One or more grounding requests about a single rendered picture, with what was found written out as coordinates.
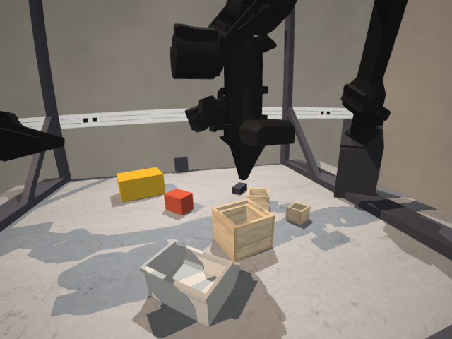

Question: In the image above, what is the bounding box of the red cube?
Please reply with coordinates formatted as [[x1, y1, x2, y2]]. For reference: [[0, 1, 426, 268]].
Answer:
[[164, 189, 194, 215]]

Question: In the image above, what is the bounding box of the yellow rectangular block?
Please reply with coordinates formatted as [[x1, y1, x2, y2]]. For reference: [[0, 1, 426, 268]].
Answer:
[[117, 167, 165, 202]]

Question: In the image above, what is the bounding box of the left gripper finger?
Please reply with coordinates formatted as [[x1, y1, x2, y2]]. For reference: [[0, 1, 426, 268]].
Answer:
[[227, 139, 265, 180], [220, 136, 239, 175]]

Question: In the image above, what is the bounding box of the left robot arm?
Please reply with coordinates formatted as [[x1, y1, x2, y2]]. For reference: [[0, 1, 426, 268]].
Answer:
[[170, 0, 408, 145]]

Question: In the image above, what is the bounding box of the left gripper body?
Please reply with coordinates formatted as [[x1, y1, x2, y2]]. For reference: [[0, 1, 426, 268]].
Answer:
[[209, 78, 295, 147]]

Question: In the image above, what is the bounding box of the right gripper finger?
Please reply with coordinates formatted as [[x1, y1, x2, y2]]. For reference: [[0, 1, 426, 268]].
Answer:
[[3, 112, 65, 161], [0, 128, 44, 161]]

